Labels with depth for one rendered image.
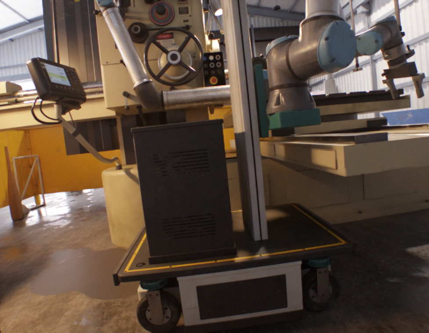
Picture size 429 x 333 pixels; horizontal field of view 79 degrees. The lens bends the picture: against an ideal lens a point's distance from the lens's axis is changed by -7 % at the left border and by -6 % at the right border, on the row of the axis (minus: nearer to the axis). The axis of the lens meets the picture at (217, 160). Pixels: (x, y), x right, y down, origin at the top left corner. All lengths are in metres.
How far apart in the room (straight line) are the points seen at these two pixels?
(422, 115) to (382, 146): 6.48
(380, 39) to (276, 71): 0.42
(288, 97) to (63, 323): 1.40
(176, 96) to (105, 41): 0.78
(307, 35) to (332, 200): 1.60
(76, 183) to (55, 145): 0.67
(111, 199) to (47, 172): 2.85
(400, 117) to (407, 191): 5.10
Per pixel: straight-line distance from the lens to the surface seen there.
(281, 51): 1.08
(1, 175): 4.50
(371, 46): 1.24
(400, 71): 1.39
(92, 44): 2.97
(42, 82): 1.67
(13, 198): 4.18
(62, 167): 4.91
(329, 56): 0.93
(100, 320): 1.51
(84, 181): 4.79
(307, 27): 1.00
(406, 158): 1.15
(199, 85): 2.03
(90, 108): 2.45
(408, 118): 7.66
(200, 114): 2.67
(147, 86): 1.53
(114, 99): 2.10
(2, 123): 2.78
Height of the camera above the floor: 0.78
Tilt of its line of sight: 5 degrees down
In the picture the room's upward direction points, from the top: 6 degrees counter-clockwise
